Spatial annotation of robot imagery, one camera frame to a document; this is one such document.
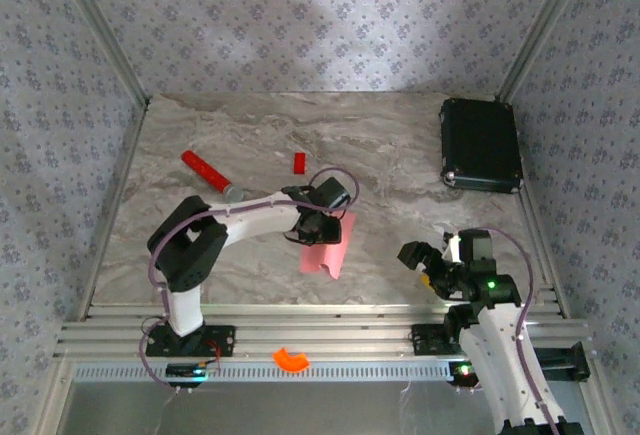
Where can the aluminium side rail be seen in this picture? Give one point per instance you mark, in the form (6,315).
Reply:
(117,205)
(542,255)

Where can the black clamp bracket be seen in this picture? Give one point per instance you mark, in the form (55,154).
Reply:
(570,362)

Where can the orange curved plastic piece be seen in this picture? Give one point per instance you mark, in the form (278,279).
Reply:
(290,362)

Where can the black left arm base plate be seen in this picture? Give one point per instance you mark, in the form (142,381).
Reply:
(220,340)

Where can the small red block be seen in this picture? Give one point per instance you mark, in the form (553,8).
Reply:
(299,163)

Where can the circuit board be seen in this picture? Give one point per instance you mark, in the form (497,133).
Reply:
(190,370)
(462,370)

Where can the black hard case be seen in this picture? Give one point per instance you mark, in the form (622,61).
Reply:
(480,145)

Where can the right circuit board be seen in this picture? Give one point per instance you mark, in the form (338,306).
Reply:
(462,370)

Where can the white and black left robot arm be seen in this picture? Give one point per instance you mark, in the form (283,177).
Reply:
(250,220)

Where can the aluminium corner post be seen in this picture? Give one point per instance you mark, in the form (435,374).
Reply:
(545,30)
(100,30)

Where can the pink paper sheet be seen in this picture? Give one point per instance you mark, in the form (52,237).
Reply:
(325,260)

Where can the left circuit board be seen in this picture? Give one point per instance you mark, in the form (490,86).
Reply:
(190,370)

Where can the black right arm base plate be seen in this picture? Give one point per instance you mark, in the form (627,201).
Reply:
(427,340)

